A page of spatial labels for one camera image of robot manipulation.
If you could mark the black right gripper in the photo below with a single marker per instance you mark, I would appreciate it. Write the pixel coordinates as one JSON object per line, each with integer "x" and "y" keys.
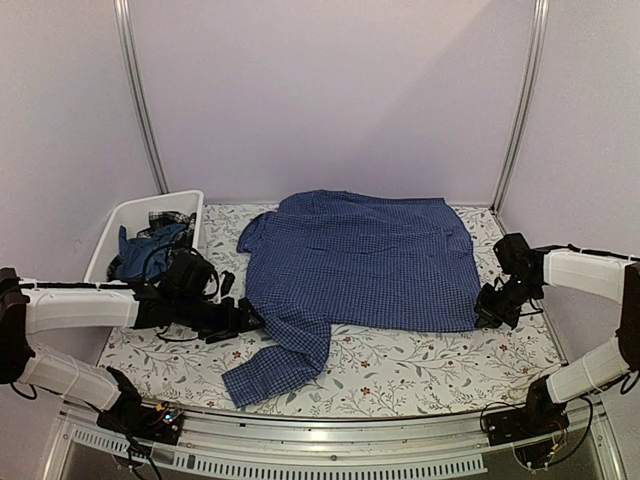
{"x": 489, "y": 317}

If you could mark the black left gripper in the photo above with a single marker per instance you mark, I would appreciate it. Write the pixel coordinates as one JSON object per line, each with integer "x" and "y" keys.
{"x": 229, "y": 328}

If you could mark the blue plaid button shirt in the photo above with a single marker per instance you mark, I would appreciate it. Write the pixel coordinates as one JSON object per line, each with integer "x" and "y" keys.
{"x": 328, "y": 257}

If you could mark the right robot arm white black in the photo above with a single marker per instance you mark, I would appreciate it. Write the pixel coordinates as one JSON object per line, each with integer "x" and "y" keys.
{"x": 607, "y": 282}

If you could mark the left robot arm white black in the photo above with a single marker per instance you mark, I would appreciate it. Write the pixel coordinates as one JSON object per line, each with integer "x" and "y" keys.
{"x": 29, "y": 307}

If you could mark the white plastic laundry bin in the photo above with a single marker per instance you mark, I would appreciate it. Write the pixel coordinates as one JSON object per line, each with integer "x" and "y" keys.
{"x": 134, "y": 216}

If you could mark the teal blue garment in bin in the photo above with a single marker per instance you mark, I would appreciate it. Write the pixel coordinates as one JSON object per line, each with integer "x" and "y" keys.
{"x": 140, "y": 259}

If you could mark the black white plaid garment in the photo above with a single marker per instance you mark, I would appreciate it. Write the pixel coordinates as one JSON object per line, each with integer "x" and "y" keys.
{"x": 181, "y": 225}

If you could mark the floral patterned table cloth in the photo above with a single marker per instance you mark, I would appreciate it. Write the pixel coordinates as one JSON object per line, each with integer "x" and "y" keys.
{"x": 369, "y": 373}

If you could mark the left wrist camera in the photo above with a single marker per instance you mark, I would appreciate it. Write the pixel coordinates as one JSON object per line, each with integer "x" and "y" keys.
{"x": 191, "y": 276}

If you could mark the aluminium front rail base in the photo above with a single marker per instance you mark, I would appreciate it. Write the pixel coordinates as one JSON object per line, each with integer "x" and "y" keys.
{"x": 227, "y": 445}

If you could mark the left aluminium frame post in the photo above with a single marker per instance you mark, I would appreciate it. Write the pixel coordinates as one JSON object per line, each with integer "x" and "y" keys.
{"x": 133, "y": 75}

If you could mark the aluminium frame post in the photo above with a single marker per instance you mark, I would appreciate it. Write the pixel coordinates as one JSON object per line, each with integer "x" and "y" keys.
{"x": 133, "y": 75}
{"x": 532, "y": 65}

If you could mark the right aluminium frame post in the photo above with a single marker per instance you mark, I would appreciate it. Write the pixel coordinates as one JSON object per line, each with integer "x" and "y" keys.
{"x": 532, "y": 65}

